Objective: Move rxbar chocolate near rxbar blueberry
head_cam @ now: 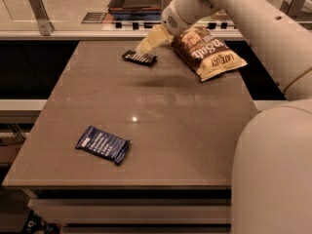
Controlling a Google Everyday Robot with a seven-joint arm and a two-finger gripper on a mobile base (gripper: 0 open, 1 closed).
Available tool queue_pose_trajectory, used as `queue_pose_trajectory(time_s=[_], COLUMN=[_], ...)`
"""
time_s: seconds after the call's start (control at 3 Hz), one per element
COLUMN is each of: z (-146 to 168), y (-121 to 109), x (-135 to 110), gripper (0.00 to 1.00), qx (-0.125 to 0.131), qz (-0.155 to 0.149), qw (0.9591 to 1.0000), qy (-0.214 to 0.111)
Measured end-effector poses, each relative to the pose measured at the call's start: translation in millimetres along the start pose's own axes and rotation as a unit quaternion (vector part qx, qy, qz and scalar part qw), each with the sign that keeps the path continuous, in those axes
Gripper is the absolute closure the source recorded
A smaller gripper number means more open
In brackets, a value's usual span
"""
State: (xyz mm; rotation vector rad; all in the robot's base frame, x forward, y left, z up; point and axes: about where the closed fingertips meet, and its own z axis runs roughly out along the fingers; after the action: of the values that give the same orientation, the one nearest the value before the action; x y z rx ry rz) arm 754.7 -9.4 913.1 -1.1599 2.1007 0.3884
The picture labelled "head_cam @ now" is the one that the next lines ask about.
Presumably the black chocolate rxbar wrapper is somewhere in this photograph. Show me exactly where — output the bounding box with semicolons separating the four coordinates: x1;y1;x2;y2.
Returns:
122;50;157;66

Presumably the blue blueberry rxbar wrapper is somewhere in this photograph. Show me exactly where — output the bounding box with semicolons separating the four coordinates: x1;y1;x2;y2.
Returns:
75;126;131;165

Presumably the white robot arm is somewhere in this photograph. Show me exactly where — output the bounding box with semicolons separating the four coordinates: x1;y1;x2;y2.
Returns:
137;0;312;234

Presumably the right metal glass bracket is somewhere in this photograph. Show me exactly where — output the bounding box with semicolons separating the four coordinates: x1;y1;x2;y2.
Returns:
280;0;312;20

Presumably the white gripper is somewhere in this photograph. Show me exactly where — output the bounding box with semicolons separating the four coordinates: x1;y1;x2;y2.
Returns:
136;0;191;55

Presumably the left metal glass bracket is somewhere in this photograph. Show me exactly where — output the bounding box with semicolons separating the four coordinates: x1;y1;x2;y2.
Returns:
28;0;54;36

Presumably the brown yellow chip bag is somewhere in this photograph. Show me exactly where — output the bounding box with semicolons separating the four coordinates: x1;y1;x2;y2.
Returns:
172;26;247;82

